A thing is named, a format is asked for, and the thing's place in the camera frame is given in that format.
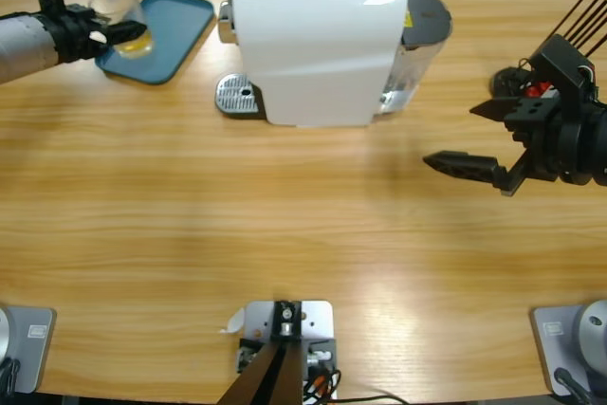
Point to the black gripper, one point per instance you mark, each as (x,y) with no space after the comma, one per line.
(538,134)
(76,37)

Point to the clear glass cup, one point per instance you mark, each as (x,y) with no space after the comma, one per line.
(130,9)

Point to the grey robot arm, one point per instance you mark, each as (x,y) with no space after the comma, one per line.
(23,44)
(588,139)

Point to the red coffee capsule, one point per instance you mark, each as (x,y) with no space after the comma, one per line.
(536,90)

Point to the white capsule coffee machine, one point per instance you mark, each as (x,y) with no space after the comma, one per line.
(308,54)

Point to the black capsule holder with rods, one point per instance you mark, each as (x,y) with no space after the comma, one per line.
(509,80)

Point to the blue plastic tray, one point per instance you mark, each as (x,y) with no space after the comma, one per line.
(175,30)

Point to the metal drip tray grate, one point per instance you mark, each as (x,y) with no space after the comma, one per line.
(232,92)

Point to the white tape tab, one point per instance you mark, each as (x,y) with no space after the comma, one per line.
(234,322)

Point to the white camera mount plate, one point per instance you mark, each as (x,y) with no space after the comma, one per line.
(318,324)

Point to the dark camera post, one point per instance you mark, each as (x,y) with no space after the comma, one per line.
(275,376)

